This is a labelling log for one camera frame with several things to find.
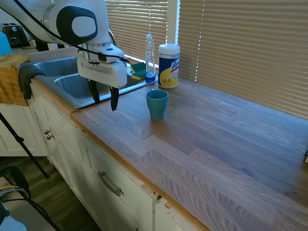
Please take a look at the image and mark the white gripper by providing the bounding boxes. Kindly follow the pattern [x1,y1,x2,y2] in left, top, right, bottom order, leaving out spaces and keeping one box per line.
[77,44,128,112]

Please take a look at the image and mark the teal mug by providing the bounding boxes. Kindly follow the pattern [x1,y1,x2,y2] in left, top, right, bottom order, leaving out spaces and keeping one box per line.
[146,89,169,121]

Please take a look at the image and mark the stainless steel double sink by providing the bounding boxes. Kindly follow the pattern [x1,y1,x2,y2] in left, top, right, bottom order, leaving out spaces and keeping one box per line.
[32,55,159,109]

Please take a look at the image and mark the green yellow sponge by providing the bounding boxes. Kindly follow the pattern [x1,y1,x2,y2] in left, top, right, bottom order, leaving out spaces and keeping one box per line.
[131,70,147,81]
[130,62,147,73]

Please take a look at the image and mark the clear dish soap bottle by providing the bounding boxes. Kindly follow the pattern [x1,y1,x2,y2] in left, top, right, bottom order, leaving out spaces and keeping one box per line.
[144,33,156,84]

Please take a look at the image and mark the white base cabinet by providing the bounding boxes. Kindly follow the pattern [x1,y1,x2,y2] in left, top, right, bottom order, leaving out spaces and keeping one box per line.
[0,83,191,231]

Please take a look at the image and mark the white backsplash board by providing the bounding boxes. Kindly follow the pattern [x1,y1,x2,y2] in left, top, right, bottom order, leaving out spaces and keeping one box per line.
[27,46,79,63]

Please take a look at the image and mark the Lysol wipes canister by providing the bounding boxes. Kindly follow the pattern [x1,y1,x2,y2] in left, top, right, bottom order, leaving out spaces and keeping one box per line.
[157,43,181,90]

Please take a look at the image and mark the narrow beige window blind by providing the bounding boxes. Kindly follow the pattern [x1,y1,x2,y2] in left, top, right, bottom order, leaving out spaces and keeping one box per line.
[104,0,169,64]

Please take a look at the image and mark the black canister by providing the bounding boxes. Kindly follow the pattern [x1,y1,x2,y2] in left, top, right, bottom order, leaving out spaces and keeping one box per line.
[35,39,49,52]

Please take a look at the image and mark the grey dish cloth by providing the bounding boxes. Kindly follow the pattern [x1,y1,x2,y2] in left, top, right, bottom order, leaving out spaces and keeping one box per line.
[18,63,47,101]

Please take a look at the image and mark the black tripod leg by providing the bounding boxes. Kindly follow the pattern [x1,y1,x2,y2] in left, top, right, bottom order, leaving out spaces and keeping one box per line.
[0,111,50,179]

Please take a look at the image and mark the yellow towel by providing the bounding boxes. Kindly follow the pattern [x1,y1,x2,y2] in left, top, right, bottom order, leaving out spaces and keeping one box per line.
[0,53,31,107]

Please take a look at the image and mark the black toaster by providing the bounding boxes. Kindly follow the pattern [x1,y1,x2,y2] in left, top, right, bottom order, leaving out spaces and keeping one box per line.
[1,23,31,48]

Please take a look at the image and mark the light blue plastic bowl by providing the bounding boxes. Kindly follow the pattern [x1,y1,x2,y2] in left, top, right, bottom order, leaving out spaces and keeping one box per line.
[0,31,13,57]

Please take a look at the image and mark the wide beige window blind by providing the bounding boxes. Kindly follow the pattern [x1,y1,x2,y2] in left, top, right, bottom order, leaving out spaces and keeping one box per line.
[179,0,308,120]

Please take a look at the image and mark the metal bar drawer handle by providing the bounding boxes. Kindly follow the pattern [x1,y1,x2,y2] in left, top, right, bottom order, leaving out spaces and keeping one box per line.
[97,171,124,197]

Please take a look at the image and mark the white window frame post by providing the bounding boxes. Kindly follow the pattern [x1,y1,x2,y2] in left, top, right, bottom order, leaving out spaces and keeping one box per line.
[167,0,181,45]

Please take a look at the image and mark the black cart frame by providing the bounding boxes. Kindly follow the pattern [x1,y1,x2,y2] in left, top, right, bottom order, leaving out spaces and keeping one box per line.
[0,165,61,231]

